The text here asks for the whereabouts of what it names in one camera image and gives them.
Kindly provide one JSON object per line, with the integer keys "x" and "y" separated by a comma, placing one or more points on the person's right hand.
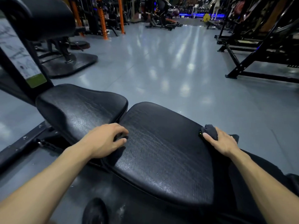
{"x": 225, "y": 144}

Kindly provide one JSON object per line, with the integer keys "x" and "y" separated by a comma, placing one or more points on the person's left hand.
{"x": 102, "y": 142}

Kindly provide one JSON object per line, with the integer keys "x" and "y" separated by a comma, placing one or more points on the person's left thumb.
{"x": 120, "y": 142}

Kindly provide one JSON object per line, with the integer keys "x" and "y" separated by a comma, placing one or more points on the person's right thumb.
{"x": 209, "y": 139}

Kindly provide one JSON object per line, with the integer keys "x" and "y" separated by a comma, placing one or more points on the black cleaning cloth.
{"x": 209, "y": 130}

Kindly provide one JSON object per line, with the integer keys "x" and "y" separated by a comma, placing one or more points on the person's left forearm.
{"x": 44, "y": 184}

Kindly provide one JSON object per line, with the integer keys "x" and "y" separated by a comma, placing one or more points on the person's right forearm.
{"x": 264, "y": 184}

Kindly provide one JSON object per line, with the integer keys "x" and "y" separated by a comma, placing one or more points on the large black seat pad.
{"x": 163, "y": 156}

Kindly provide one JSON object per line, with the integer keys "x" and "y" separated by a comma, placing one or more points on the contoured black bench pad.
{"x": 79, "y": 109}

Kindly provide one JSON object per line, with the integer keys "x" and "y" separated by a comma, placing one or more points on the black round pad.
{"x": 94, "y": 212}

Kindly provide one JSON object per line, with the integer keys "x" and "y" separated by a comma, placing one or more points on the yellow weight plate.
{"x": 206, "y": 17}

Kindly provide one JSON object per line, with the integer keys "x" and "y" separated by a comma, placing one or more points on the orange rack upright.
{"x": 102, "y": 18}
{"x": 77, "y": 16}
{"x": 121, "y": 16}

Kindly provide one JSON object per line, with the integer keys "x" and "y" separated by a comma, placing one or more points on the blue light strip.
{"x": 186, "y": 14}

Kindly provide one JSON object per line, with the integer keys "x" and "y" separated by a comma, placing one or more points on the black and orange exercise machine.
{"x": 163, "y": 20}

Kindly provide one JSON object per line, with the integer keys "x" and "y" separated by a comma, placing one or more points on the purple exercise ball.
{"x": 175, "y": 12}

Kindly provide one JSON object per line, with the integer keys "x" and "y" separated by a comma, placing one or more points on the pale mannequin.
{"x": 215, "y": 6}

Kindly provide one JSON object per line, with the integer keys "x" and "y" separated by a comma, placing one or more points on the white instruction placard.
{"x": 16, "y": 51}

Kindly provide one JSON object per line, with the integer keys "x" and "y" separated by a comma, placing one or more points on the black roller pad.
{"x": 42, "y": 16}

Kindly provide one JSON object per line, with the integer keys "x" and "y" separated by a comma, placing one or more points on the black angled machine frame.
{"x": 238, "y": 67}

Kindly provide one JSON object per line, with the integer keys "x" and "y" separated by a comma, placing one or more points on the black machine base plate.
{"x": 70, "y": 65}

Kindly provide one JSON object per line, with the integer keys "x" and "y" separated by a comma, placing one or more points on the black bench machine frame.
{"x": 16, "y": 149}

